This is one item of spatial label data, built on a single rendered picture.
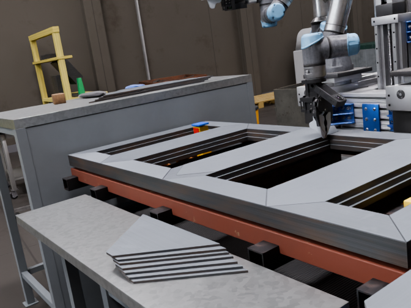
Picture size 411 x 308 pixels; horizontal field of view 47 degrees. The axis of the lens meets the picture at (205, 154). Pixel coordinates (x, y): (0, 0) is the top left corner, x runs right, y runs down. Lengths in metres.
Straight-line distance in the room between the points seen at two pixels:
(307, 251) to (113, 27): 8.16
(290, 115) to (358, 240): 4.83
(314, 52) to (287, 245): 0.81
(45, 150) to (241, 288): 1.33
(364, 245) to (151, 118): 1.58
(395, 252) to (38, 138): 1.58
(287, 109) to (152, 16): 4.31
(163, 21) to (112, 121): 7.24
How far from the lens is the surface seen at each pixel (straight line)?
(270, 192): 1.17
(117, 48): 8.98
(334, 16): 1.84
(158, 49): 9.29
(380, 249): 0.91
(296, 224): 1.03
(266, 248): 1.09
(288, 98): 5.70
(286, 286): 0.98
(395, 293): 0.75
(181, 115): 2.42
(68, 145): 2.16
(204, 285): 1.02
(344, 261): 0.98
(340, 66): 2.28
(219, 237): 1.77
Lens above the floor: 1.22
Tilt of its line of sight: 12 degrees down
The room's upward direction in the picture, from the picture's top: 8 degrees counter-clockwise
